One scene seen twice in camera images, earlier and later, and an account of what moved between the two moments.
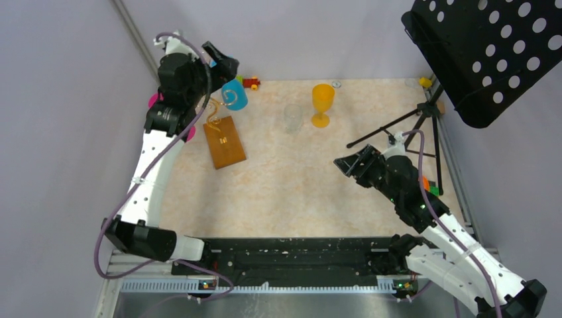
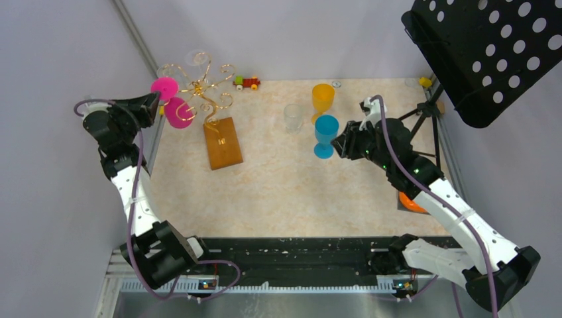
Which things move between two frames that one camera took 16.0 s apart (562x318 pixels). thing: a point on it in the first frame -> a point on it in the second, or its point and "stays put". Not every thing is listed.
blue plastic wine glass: [234, 95] -> [327, 129]
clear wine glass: [293, 118] stays put
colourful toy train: [252, 83] stays put
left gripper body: [221, 73] -> [129, 120]
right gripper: [352, 164] -> [354, 134]
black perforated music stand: [482, 52] stays put
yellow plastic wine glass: [323, 95] stays put
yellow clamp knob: [425, 82] stays put
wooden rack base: [224, 142] stays put
